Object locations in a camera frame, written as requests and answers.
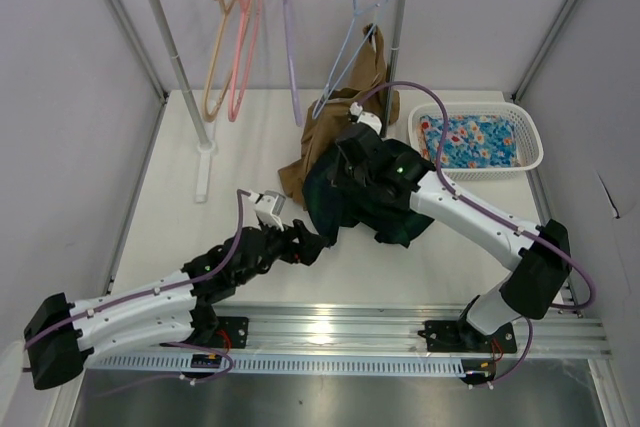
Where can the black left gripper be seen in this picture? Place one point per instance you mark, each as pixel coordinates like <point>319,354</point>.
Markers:
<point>307,248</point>

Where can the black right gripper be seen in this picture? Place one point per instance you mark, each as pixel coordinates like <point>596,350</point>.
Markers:
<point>339,177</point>

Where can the green plaid skirt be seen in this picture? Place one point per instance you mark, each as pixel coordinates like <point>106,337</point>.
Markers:
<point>383,207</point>

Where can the purple hanger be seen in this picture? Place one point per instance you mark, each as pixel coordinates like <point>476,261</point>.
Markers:
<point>289,46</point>

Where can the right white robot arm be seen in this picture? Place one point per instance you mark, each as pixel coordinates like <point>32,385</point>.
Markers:
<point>533,255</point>

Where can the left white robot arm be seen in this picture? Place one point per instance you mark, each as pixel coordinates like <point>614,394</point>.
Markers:
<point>64,337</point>

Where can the beige hanger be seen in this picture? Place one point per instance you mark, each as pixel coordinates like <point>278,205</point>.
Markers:
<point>209,111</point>

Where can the pink hanger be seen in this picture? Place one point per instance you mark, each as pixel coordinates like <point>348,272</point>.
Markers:
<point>245,46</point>

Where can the blue floral cloth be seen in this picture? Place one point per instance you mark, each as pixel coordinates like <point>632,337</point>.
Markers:
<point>479,142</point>

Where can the white plastic basket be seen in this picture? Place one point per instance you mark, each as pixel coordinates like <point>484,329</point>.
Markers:
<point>427,130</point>

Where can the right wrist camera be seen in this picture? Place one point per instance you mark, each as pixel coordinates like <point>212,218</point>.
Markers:
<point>357,114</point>

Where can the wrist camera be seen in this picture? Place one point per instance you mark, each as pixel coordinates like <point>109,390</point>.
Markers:
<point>267,207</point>
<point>357,114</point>

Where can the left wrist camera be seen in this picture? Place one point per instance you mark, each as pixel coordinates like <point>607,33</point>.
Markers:
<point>267,207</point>

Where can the blue wire hanger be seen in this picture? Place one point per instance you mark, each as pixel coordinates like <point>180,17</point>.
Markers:
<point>348,53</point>

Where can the white slotted cable duct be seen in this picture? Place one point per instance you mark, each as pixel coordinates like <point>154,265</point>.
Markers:
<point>245,363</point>

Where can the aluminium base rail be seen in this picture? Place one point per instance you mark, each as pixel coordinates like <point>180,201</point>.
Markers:
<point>352,330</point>

